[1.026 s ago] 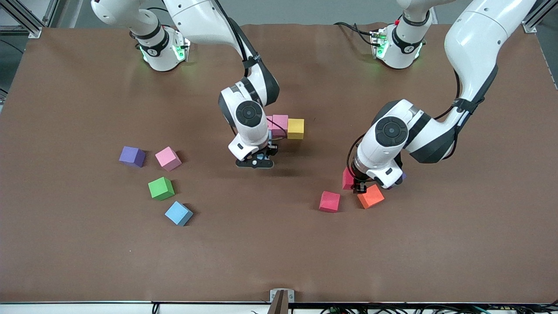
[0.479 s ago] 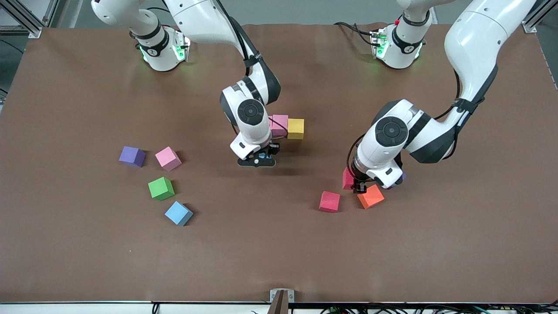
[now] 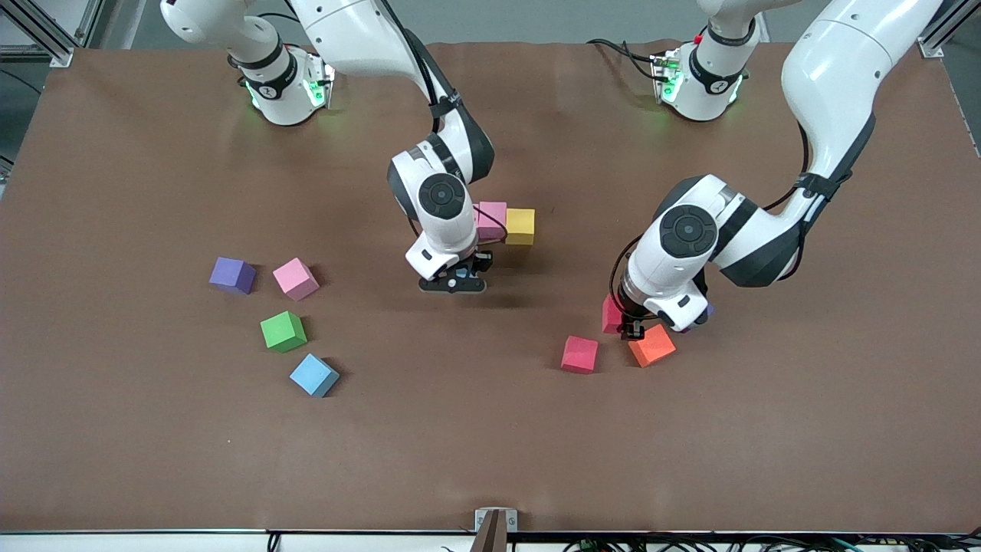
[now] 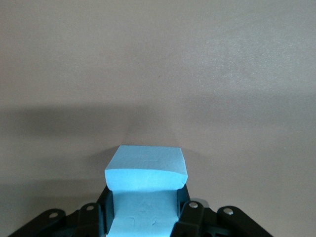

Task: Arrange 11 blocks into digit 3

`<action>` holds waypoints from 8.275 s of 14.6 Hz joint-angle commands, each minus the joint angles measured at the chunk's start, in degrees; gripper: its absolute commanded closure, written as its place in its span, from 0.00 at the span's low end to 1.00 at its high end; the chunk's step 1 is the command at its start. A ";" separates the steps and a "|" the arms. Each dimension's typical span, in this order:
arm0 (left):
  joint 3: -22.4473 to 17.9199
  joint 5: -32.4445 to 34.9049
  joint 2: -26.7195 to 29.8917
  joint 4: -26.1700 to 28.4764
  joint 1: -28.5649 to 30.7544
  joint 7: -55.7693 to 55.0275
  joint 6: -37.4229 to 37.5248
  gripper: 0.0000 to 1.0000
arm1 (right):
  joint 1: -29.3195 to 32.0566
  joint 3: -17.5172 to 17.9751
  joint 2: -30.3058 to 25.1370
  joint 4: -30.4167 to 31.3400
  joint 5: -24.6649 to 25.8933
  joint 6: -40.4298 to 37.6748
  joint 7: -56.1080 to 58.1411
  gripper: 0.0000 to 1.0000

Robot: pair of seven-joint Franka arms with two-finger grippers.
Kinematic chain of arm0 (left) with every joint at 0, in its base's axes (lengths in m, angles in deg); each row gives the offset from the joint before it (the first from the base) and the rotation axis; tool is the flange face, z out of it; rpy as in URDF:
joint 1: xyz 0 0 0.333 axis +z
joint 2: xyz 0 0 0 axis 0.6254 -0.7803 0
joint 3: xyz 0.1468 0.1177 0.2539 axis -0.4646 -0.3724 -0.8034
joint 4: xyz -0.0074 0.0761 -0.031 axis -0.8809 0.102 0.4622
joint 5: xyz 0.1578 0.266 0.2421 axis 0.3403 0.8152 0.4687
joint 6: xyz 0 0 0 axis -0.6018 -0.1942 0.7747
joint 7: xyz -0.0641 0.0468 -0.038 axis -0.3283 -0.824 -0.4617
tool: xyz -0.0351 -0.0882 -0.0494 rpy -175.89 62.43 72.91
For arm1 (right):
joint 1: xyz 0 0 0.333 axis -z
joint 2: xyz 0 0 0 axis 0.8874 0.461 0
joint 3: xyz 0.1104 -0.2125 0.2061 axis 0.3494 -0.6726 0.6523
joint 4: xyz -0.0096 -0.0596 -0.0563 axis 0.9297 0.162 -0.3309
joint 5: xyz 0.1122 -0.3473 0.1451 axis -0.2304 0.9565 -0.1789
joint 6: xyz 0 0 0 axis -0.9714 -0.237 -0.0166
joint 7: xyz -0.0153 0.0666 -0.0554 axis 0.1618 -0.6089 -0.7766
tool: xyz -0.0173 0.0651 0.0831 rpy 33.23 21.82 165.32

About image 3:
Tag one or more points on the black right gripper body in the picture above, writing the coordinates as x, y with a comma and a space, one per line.
481, 263

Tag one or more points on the red foam cube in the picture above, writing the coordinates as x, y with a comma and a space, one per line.
579, 354
610, 316

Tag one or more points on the pink foam cube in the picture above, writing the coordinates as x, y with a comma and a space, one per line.
494, 218
295, 277

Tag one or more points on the yellow foam cube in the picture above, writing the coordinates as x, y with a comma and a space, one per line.
520, 226

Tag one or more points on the green foam cube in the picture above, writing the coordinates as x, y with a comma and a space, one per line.
282, 331

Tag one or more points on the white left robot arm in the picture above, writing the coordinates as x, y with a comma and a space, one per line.
828, 69

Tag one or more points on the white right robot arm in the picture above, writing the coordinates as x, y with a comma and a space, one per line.
360, 34

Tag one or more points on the orange foam cube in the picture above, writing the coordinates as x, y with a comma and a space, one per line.
655, 349

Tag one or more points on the brown table mat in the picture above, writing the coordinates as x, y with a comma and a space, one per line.
490, 429

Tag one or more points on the metal clamp bracket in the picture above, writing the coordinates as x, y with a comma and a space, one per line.
494, 529

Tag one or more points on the aluminium frame profile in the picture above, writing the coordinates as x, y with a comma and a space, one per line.
92, 19
46, 38
933, 47

